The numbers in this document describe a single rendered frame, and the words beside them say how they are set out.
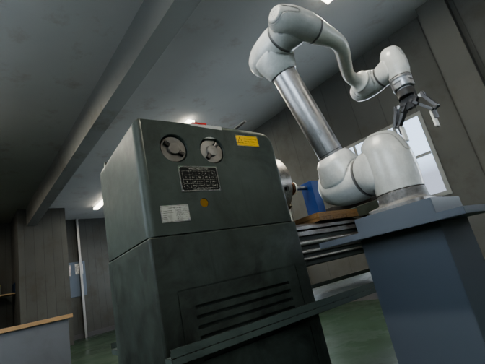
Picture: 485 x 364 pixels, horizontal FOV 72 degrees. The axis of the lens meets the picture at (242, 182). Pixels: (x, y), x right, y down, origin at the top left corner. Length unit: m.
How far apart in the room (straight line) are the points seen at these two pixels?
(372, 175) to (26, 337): 2.36
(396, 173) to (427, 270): 0.30
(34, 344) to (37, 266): 6.80
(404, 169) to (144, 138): 0.84
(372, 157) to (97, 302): 10.34
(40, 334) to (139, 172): 1.87
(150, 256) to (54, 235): 8.72
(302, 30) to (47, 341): 2.43
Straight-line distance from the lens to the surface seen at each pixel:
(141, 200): 1.05
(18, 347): 2.77
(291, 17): 1.30
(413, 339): 1.17
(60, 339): 2.77
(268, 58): 1.37
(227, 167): 1.22
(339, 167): 1.28
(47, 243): 9.63
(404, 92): 1.61
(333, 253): 1.61
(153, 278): 1.01
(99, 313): 11.08
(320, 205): 1.83
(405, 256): 1.11
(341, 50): 1.47
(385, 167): 1.17
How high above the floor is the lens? 0.70
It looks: 15 degrees up
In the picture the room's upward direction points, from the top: 13 degrees counter-clockwise
